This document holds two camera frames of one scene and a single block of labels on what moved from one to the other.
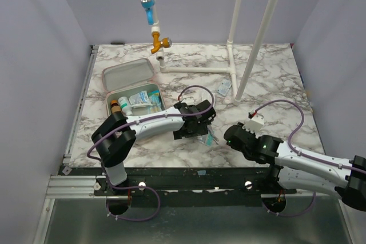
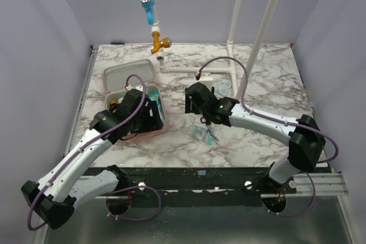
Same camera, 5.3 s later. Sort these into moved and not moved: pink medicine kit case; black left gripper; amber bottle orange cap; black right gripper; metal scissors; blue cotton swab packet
Moved: black left gripper; black right gripper
Not moved: pink medicine kit case; blue cotton swab packet; metal scissors; amber bottle orange cap
